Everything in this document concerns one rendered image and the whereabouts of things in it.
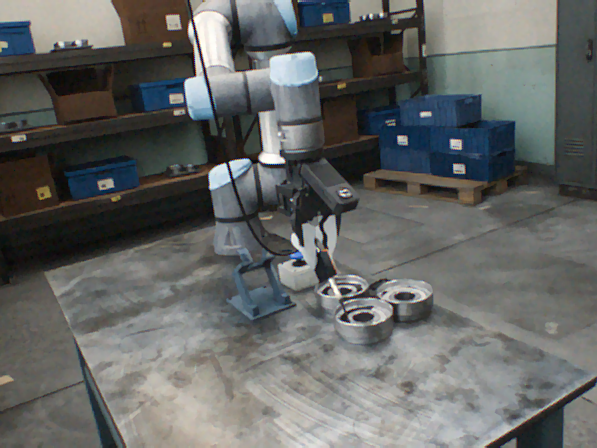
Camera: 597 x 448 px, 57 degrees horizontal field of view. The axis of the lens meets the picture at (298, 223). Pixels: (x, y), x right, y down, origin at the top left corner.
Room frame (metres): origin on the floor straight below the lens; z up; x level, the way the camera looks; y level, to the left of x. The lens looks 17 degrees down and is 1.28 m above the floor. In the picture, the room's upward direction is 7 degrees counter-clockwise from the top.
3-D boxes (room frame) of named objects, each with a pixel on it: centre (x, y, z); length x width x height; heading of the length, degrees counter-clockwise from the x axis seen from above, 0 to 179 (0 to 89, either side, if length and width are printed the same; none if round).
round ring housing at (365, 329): (0.88, -0.09, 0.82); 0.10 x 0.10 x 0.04
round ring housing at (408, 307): (0.94, -0.18, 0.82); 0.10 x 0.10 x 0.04
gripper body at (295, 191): (0.94, -0.02, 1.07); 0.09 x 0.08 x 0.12; 30
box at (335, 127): (5.33, -0.41, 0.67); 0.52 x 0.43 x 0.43; 119
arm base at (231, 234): (1.45, 0.16, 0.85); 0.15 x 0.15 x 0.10
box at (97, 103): (4.26, 1.49, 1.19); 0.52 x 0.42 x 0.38; 119
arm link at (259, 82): (1.03, 0.01, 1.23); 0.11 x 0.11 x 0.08; 6
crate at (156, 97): (4.60, 0.92, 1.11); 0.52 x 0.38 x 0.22; 119
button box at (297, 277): (1.14, 0.01, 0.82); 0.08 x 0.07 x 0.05; 29
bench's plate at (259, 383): (1.05, 0.16, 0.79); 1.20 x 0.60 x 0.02; 29
